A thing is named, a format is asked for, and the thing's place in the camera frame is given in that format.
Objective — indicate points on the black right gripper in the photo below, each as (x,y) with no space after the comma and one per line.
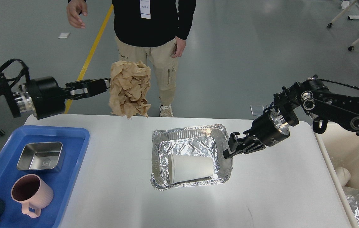
(267,130)

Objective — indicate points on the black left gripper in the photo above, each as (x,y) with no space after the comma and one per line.
(49,99)

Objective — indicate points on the brown paper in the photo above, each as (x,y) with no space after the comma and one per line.
(129,85)

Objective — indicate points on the aluminium foil tray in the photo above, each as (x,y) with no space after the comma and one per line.
(205,141)

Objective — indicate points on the square stainless steel tray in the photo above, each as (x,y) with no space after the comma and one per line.
(41,157)

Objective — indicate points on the white paper cup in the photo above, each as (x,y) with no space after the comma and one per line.
(186,168)

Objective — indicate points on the pink ribbed mug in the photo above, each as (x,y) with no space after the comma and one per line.
(32,193)

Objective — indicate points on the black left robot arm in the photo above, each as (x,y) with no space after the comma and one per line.
(13,75)

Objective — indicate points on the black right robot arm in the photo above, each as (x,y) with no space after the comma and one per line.
(317,101)

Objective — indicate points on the floor socket plate left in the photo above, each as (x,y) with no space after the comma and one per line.
(257,110)

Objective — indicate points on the blue plastic tray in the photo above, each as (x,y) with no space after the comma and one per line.
(74,141)

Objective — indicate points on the white floor label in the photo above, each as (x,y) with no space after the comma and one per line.
(63,35)

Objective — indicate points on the beige plastic bin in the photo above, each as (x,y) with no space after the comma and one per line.
(340,148)

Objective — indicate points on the white cup in bin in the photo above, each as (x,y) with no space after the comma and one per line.
(343,175)

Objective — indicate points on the person in black sweater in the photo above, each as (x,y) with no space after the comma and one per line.
(154,31)

